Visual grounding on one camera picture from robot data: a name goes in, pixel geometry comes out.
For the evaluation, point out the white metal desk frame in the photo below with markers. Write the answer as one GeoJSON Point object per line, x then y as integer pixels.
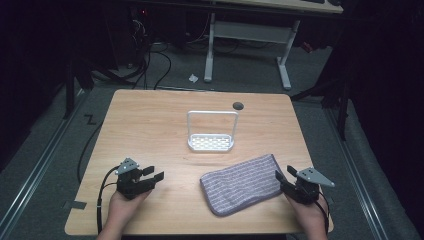
{"type": "Point", "coordinates": [248, 31]}

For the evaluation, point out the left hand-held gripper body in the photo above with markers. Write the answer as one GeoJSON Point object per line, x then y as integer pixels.
{"type": "Point", "coordinates": [131, 185]}

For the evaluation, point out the crumpled white paper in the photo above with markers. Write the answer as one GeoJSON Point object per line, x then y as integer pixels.
{"type": "Point", "coordinates": [193, 78]}

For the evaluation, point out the purple striped towel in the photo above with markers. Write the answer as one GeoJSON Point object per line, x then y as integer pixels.
{"type": "Point", "coordinates": [240, 185]}

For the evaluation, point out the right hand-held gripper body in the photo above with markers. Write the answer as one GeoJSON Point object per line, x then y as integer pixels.
{"type": "Point", "coordinates": [306, 191]}

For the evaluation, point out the metal floor rail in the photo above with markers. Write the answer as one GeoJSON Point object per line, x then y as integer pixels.
{"type": "Point", "coordinates": [36, 173]}
{"type": "Point", "coordinates": [356, 173]}

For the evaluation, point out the person's left hand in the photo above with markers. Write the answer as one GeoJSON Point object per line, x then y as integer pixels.
{"type": "Point", "coordinates": [121, 206]}

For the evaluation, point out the dark round table grommet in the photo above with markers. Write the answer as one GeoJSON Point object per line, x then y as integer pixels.
{"type": "Point", "coordinates": [238, 106]}

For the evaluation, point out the dark computer tower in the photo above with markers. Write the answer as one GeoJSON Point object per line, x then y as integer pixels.
{"type": "Point", "coordinates": [125, 36]}

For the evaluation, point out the black metal stand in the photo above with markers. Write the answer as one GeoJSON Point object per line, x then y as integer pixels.
{"type": "Point", "coordinates": [341, 106]}
{"type": "Point", "coordinates": [69, 86]}

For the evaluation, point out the person's right hand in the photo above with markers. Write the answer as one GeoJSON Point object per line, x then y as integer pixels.
{"type": "Point", "coordinates": [311, 215]}

